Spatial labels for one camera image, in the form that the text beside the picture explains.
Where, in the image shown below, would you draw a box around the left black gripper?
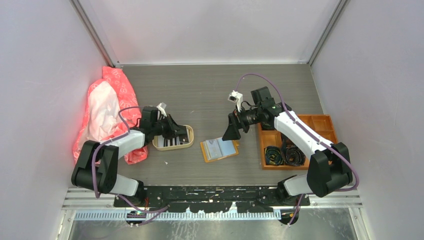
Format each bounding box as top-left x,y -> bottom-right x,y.
151,113 -> 186,140

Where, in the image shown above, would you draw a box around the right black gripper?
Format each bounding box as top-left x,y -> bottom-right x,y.
222,103 -> 263,141

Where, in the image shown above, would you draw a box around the orange leather card holder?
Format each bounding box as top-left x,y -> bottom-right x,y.
200,137 -> 239,163

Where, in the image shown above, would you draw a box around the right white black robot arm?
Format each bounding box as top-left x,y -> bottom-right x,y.
222,86 -> 356,206

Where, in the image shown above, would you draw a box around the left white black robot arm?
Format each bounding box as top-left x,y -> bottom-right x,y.
71,106 -> 190,207

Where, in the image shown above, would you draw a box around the cards in beige tray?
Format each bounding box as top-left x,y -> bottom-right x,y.
157,135 -> 190,148

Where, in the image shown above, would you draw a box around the beige oval card tray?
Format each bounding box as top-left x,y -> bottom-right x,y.
152,125 -> 194,151

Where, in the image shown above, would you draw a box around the rolled dark belt left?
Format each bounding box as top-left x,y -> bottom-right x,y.
264,146 -> 284,166

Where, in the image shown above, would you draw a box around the rolled dark belt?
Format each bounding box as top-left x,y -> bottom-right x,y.
264,146 -> 284,166
281,142 -> 306,167

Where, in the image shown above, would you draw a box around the rolled dark belt right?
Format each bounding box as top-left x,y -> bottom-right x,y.
281,142 -> 306,167

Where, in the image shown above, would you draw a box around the pink white crumpled cloth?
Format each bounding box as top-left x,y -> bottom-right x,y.
72,66 -> 142,162

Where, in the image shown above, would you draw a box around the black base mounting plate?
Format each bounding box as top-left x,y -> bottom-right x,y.
113,185 -> 310,224

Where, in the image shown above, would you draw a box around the orange wooden compartment tray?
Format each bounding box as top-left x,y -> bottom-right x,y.
256,114 -> 339,171

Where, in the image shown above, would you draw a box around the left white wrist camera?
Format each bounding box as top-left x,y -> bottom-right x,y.
156,102 -> 167,118

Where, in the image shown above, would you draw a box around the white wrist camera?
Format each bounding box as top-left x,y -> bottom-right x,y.
228,90 -> 243,112
156,102 -> 167,118

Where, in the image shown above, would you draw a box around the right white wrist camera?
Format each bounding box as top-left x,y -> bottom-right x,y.
228,90 -> 243,112

